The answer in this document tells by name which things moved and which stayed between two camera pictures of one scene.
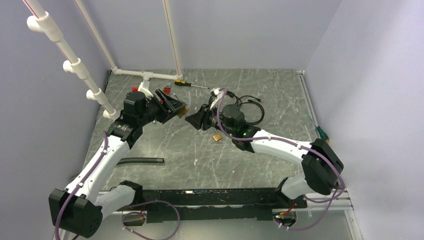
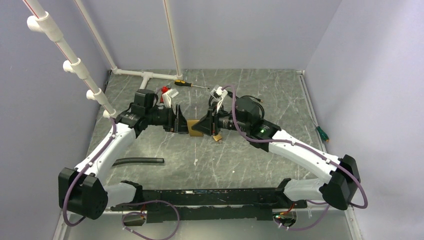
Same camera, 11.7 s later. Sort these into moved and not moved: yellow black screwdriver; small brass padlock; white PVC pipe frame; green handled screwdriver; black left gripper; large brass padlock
Moved: large brass padlock; black left gripper
Not moved: green handled screwdriver; small brass padlock; yellow black screwdriver; white PVC pipe frame
